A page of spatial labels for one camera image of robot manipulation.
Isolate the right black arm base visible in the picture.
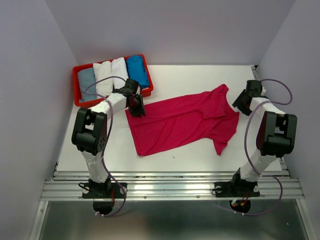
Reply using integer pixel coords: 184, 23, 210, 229
211, 173, 260, 199

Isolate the aluminium mounting rail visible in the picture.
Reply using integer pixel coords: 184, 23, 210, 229
40, 170, 305, 201

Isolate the grey rolled t-shirt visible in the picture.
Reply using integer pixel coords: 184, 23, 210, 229
77, 67, 97, 103

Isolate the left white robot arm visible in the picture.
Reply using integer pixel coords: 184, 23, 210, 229
71, 76, 146, 197

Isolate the red plastic tray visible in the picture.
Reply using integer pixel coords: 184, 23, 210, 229
72, 54, 154, 108

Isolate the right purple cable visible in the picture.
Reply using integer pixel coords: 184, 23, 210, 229
214, 78, 293, 216

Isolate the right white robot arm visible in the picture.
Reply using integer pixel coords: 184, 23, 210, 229
230, 79, 298, 195

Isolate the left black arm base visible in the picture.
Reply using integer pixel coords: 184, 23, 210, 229
78, 179, 125, 200

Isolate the pink t-shirt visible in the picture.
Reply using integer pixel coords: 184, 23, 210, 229
125, 84, 240, 157

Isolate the white textured rolled t-shirt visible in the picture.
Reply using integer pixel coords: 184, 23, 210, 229
93, 61, 113, 97

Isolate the blue rolled t-shirt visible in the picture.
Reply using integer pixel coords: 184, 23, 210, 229
125, 55, 150, 89

